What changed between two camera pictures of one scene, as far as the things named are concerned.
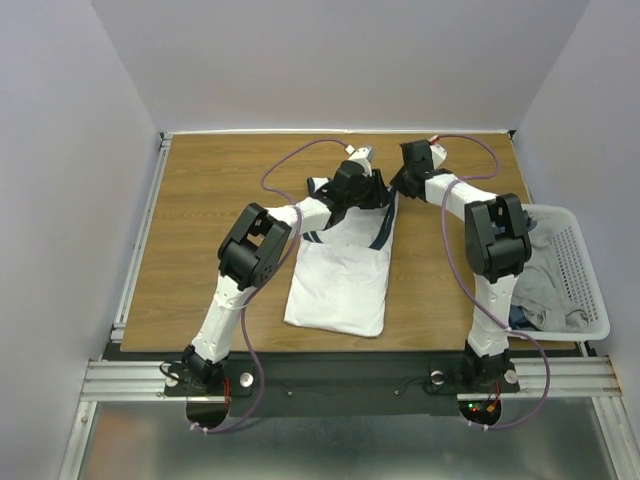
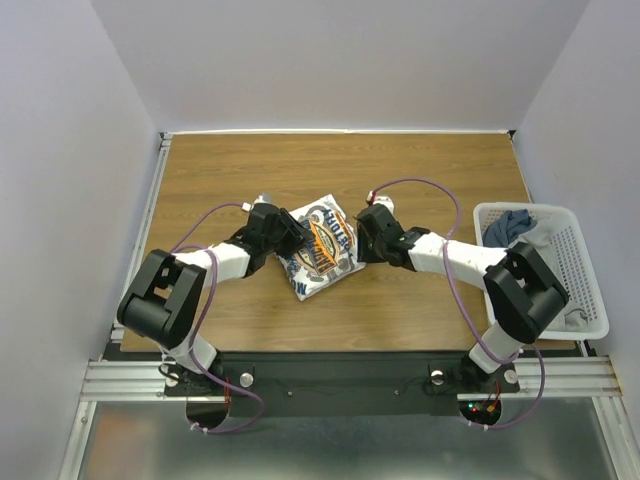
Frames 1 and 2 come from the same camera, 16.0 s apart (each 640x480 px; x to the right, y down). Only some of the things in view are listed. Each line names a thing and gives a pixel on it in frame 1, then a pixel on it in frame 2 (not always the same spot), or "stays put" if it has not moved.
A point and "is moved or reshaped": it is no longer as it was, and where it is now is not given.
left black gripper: x=379 y=195 → x=296 y=232
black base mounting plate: x=297 y=385 stays put
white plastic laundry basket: x=558 y=296 stays put
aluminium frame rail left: x=137 y=252 stays put
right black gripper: x=403 y=181 → x=368 y=236
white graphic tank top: x=341 y=274 is moved or reshaped
